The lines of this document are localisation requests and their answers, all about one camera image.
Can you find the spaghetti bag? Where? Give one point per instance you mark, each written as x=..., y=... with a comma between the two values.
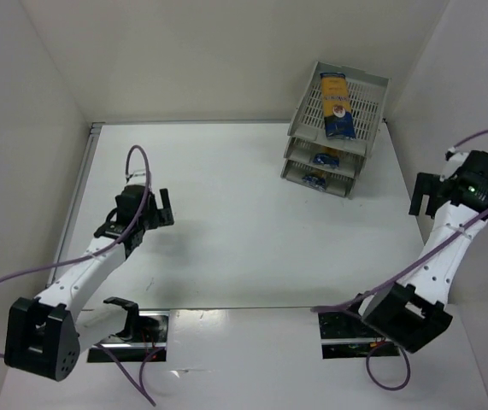
x=327, y=158
x=337, y=111
x=315, y=180

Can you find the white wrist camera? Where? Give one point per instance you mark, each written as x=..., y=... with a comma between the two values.
x=137, y=175
x=453, y=160

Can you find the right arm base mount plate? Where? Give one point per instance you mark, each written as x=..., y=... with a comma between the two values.
x=345, y=337

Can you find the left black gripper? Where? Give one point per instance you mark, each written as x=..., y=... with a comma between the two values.
x=158, y=218

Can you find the grey three-tier tray shelf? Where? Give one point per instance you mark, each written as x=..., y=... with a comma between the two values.
x=306, y=133

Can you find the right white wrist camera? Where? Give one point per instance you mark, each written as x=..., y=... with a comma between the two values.
x=453, y=160

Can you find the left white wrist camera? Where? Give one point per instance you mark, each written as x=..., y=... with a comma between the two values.
x=137, y=175

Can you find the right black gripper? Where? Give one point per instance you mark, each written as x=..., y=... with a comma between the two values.
x=428, y=188

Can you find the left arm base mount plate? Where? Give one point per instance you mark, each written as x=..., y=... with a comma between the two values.
x=151, y=335

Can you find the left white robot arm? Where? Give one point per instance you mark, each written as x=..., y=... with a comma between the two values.
x=46, y=334

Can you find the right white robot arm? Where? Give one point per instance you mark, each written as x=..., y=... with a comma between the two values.
x=411, y=311

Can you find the aluminium table edge rail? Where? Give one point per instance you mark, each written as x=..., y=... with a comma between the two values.
x=74, y=205

